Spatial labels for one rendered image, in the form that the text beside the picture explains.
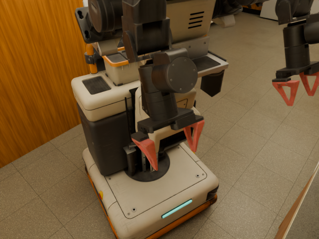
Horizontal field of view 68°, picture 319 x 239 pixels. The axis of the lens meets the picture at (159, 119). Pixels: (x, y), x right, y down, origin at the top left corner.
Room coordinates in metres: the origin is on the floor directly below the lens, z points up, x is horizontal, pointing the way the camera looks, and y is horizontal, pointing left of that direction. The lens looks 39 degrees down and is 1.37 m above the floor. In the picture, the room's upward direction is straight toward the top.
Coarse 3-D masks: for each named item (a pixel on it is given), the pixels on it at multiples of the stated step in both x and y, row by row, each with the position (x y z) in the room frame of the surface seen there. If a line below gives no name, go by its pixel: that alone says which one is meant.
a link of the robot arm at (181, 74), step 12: (132, 48) 0.40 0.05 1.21; (168, 48) 0.43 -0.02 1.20; (180, 48) 0.36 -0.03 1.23; (132, 60) 0.40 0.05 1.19; (156, 60) 0.37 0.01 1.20; (168, 60) 0.34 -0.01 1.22; (180, 60) 0.34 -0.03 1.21; (156, 72) 0.35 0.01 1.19; (168, 72) 0.32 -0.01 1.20; (180, 72) 0.33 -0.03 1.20; (192, 72) 0.34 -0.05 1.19; (156, 84) 0.35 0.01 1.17; (168, 84) 0.32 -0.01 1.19; (180, 84) 0.32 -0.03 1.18; (192, 84) 0.33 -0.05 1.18
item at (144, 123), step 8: (152, 96) 0.37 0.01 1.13; (160, 96) 0.37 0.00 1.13; (168, 96) 0.37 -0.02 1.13; (152, 104) 0.37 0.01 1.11; (160, 104) 0.36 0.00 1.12; (168, 104) 0.36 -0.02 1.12; (176, 104) 0.38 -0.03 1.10; (152, 112) 0.36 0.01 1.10; (160, 112) 0.36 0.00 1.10; (168, 112) 0.36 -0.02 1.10; (176, 112) 0.37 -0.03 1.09; (184, 112) 0.37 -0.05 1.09; (192, 112) 0.37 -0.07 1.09; (144, 120) 0.37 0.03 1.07; (152, 120) 0.36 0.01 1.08; (160, 120) 0.35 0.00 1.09; (168, 120) 0.34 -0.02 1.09; (152, 128) 0.33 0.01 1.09; (160, 128) 0.34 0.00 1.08
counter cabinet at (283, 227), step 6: (306, 186) 0.64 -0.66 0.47; (300, 198) 0.57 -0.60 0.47; (294, 204) 0.64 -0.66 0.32; (294, 210) 0.53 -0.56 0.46; (288, 216) 0.59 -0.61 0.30; (282, 222) 0.64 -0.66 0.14; (288, 222) 0.48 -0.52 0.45; (282, 228) 0.52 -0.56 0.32; (276, 234) 0.58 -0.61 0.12; (282, 234) 0.43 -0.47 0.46
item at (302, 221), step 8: (312, 176) 0.35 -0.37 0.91; (312, 184) 0.31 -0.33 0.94; (312, 192) 0.29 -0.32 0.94; (304, 200) 0.27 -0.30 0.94; (312, 200) 0.27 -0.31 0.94; (304, 208) 0.25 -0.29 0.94; (312, 208) 0.25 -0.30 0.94; (296, 216) 0.24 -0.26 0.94; (304, 216) 0.24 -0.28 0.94; (312, 216) 0.24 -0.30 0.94; (296, 224) 0.22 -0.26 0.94; (304, 224) 0.22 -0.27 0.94; (312, 224) 0.22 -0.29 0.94; (288, 232) 0.21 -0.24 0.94; (296, 232) 0.21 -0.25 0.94; (304, 232) 0.21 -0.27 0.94; (312, 232) 0.21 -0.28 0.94
